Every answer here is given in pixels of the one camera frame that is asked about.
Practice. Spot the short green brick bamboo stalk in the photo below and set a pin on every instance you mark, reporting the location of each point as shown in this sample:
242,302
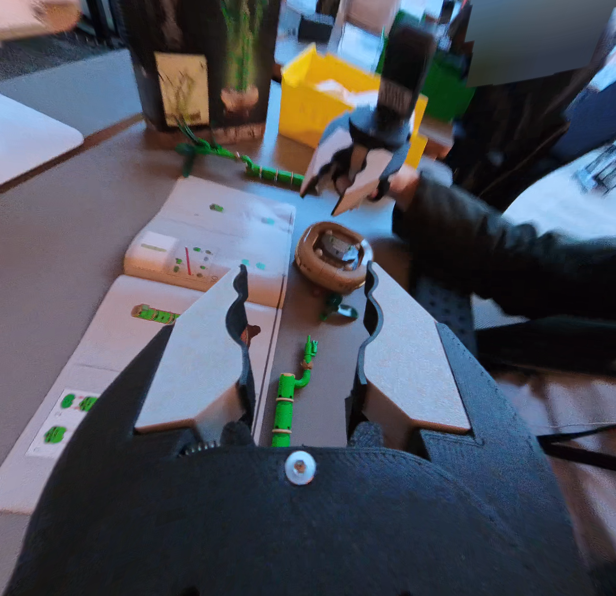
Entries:
284,403

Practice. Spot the green plastic bin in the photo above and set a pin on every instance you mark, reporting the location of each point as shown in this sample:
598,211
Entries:
447,95

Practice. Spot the open instruction booklet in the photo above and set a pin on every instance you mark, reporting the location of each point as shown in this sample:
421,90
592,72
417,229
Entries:
216,230

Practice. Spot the black perforated chair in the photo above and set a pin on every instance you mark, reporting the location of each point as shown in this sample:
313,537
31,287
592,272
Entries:
447,312

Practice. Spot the long leafy brick bamboo stalk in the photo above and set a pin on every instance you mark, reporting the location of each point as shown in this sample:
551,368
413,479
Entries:
269,173

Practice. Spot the white crumpled paper bags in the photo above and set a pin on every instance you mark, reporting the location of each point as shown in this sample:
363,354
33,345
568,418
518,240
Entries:
346,93

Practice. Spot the dark green leaf piece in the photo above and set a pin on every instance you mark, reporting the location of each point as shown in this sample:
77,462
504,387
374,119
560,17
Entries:
337,309

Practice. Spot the black bamboo toy set box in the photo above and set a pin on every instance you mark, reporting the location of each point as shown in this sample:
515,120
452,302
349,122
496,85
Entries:
144,38

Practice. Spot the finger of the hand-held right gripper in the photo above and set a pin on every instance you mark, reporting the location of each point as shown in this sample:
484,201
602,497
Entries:
370,177
325,158

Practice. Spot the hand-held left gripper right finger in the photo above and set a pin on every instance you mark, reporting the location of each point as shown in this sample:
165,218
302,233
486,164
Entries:
414,365

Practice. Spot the person's dark jacket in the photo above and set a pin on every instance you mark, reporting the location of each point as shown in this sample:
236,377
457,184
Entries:
553,346

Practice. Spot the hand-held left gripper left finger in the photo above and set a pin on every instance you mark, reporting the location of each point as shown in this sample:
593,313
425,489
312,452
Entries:
192,365

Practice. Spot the person's beige pants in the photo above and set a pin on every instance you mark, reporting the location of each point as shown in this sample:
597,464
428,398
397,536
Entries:
577,403

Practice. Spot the yellow plastic bin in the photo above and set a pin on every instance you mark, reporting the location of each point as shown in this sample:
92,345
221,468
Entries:
303,110

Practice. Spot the person's right hand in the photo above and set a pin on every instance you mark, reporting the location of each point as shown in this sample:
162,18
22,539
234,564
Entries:
406,187

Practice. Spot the grey desk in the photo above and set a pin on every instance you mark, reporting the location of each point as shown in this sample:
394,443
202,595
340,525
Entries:
96,91
72,220

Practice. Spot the brown brick pot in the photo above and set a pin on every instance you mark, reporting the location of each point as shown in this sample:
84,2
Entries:
313,269

